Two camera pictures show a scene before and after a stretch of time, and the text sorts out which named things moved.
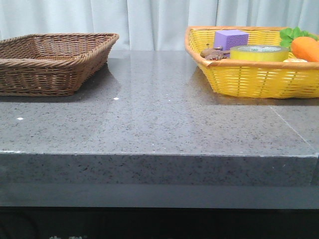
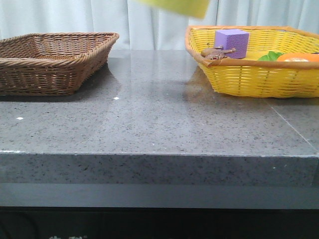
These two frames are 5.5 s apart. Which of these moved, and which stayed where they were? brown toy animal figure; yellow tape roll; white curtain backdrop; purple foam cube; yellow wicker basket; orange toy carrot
Moved: yellow tape roll; orange toy carrot
Stayed: white curtain backdrop; brown toy animal figure; purple foam cube; yellow wicker basket
